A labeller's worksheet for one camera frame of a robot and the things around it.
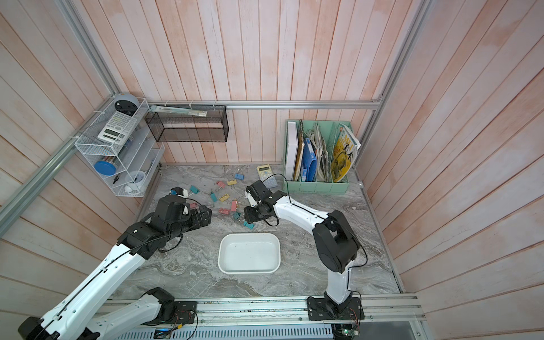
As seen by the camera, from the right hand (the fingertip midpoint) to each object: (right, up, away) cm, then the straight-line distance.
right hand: (249, 215), depth 90 cm
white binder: (+19, +29, +5) cm, 35 cm away
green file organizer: (+31, +27, +5) cm, 41 cm away
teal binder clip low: (-6, -1, +5) cm, 8 cm away
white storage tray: (0, -16, -2) cm, 16 cm away
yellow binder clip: (-11, +14, +21) cm, 27 cm away
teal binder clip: (-19, +7, +14) cm, 25 cm away
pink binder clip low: (-13, 0, +9) cm, 16 cm away
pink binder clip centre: (-8, +3, +11) cm, 14 cm away
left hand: (-16, +2, -15) cm, 22 cm away
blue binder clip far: (-7, +18, +24) cm, 31 cm away
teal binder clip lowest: (+1, -6, +5) cm, 8 cm away
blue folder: (+27, +22, +4) cm, 35 cm away
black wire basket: (-41, +43, +16) cm, 61 cm away
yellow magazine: (+46, +30, +11) cm, 56 cm away
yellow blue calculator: (+6, +21, +25) cm, 33 cm away
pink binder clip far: (-16, +14, +17) cm, 27 cm away
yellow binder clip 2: (-14, +7, +14) cm, 21 cm away
